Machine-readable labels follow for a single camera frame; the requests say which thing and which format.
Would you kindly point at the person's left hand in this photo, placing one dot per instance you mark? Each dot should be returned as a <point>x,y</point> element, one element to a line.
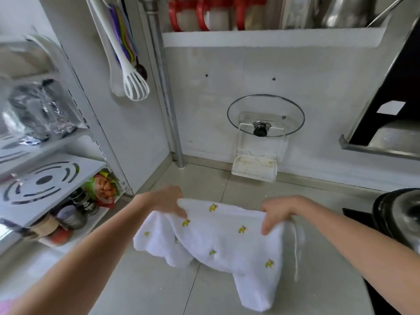
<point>160,200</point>

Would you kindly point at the person's right hand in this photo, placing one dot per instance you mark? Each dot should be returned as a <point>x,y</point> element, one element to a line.
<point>282,209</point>

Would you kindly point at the white banana print cloth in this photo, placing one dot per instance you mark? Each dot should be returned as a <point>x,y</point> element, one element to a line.
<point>229,246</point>

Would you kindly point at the pink muslin cloth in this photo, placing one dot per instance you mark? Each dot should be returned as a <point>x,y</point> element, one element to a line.
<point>5,308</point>

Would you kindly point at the person's left forearm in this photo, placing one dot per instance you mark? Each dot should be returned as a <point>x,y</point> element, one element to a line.
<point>82,255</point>

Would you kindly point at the person's right forearm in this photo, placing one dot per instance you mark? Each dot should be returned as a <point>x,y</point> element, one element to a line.
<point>367,242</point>

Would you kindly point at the white drip tray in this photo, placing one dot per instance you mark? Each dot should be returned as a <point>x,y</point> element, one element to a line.
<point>254,167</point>

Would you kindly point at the red and green snack packet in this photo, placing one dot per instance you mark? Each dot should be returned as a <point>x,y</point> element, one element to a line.
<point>101,188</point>

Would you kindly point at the white lid holder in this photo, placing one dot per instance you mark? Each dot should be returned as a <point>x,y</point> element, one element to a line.
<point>279,144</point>

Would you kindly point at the black-lidded spice jar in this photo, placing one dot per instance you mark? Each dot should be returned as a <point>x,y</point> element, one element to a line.
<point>85,201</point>

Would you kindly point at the white tiered shelf rack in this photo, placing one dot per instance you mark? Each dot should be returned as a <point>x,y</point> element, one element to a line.
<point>82,173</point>

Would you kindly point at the steel shaker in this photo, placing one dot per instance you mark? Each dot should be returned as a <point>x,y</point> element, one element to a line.
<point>72,218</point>

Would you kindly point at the grey metal pipe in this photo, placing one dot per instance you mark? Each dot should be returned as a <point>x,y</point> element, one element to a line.
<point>167,95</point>

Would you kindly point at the glass pot lid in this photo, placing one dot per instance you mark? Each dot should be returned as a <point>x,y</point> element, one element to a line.
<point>262,104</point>

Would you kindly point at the tan and red spice jar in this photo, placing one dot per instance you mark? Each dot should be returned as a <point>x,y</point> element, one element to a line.
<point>49,231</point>

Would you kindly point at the black cooking pot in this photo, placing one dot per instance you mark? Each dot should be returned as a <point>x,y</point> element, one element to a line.
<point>400,216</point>

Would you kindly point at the steel range hood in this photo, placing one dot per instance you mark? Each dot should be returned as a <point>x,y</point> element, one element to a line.
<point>387,141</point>

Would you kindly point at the white plastic spoon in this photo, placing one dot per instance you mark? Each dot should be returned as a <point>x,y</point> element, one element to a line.
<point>111,78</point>

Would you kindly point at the black glass stove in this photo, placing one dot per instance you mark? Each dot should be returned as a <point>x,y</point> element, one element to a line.
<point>390,291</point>

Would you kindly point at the white slotted utensil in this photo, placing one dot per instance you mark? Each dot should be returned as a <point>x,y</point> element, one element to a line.
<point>126,67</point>

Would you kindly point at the red-lidded clear jar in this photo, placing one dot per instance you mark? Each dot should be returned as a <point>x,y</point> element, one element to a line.
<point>187,19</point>
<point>252,19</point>
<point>218,19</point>

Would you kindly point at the stainless steel kettle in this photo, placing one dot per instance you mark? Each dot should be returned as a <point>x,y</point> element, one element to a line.
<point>347,11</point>

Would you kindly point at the white wall shelf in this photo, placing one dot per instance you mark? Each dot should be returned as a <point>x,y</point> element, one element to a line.
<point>262,39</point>

